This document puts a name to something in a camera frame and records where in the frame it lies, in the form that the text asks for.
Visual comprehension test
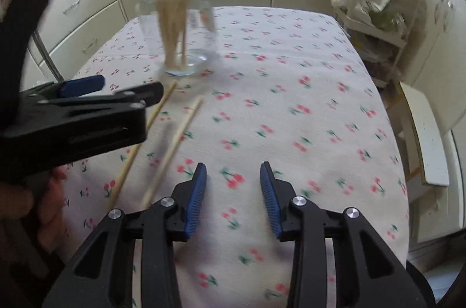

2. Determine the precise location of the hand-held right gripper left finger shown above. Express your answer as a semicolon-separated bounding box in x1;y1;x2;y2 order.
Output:
42;162;208;308

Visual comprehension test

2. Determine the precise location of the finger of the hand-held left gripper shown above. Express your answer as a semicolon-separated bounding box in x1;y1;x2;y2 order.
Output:
34;75;106;99
21;81;165;112

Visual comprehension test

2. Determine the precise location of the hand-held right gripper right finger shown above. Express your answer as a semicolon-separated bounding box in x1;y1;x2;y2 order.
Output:
259;161;429;308

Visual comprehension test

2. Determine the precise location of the wooden chopstick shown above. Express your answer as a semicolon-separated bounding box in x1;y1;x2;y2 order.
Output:
140;96;204;210
105;80;179;212

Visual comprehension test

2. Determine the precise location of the bundle of chopsticks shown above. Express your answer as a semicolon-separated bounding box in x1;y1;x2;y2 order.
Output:
147;0;213;73

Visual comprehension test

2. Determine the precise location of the clear glass jar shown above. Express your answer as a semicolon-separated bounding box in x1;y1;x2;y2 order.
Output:
135;0;221;77

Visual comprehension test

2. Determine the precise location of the person's left hand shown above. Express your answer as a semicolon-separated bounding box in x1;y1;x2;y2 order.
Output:
0;168;69;251

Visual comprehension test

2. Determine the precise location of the chrome metal pole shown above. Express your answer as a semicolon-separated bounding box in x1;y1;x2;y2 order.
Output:
31;27;63;83

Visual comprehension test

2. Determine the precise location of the cream drawer cabinet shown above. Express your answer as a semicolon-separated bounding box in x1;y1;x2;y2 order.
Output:
22;0;130;83

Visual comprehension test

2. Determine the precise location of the cherry print tablecloth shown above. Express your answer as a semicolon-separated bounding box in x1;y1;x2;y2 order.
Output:
54;6;410;308

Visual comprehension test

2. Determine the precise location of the white wooden chair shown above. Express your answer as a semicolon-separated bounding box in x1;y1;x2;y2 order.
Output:
398;81;460;244

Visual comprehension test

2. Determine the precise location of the white shelf rack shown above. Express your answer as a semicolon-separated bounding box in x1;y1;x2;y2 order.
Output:
331;0;427;89

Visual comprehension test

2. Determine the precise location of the cream kitchen cabinet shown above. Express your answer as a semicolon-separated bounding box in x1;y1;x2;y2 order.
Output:
400;0;466;134

